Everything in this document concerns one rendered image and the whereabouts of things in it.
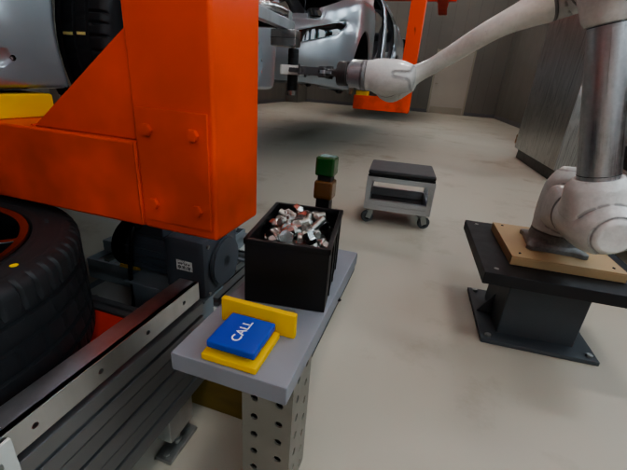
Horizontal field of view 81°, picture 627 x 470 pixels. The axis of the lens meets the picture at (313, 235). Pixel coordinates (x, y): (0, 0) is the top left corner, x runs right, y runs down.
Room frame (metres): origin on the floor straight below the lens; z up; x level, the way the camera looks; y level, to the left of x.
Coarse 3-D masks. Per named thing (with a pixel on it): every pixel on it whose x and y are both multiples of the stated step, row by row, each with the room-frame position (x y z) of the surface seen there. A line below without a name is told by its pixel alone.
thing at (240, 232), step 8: (240, 232) 1.47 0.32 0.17; (240, 240) 1.47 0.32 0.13; (96, 256) 1.17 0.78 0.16; (104, 256) 1.19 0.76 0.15; (112, 256) 1.14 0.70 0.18; (88, 264) 1.14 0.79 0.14; (96, 264) 1.12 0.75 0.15; (104, 264) 1.11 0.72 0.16; (112, 264) 1.11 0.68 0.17; (120, 264) 1.09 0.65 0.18; (96, 272) 1.13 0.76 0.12; (104, 272) 1.12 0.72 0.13; (112, 272) 1.11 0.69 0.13; (120, 272) 1.10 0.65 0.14; (136, 272) 1.08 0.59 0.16; (104, 280) 1.12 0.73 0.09; (112, 280) 1.11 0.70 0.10; (120, 280) 1.10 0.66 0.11
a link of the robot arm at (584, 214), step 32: (576, 0) 1.07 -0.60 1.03; (608, 0) 0.97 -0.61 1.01; (608, 32) 0.98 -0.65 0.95; (608, 64) 0.98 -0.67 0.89; (608, 96) 0.97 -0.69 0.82; (608, 128) 0.96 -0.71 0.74; (608, 160) 0.96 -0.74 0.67; (576, 192) 0.98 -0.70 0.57; (608, 192) 0.93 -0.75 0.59; (576, 224) 0.94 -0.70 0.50; (608, 224) 0.89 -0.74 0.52
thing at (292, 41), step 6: (276, 30) 1.36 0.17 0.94; (282, 30) 1.36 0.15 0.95; (288, 30) 1.35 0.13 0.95; (294, 30) 1.35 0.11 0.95; (276, 36) 1.36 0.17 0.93; (282, 36) 1.36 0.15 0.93; (288, 36) 1.35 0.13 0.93; (294, 36) 1.35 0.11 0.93; (276, 42) 1.36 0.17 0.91; (282, 42) 1.36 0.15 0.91; (288, 42) 1.35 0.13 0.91; (294, 42) 1.35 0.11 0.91
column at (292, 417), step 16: (304, 368) 0.53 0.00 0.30; (304, 384) 0.55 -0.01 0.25; (256, 400) 0.50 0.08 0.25; (288, 400) 0.48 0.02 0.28; (304, 400) 0.55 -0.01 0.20; (256, 416) 0.56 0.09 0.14; (272, 416) 0.49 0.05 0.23; (288, 416) 0.48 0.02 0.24; (304, 416) 0.56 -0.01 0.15; (256, 432) 0.50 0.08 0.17; (272, 432) 0.49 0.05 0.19; (288, 432) 0.48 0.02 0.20; (304, 432) 0.57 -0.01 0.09; (256, 448) 0.50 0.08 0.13; (272, 448) 0.49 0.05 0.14; (288, 448) 0.48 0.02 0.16; (256, 464) 0.50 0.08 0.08; (272, 464) 0.49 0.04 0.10; (288, 464) 0.48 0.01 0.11
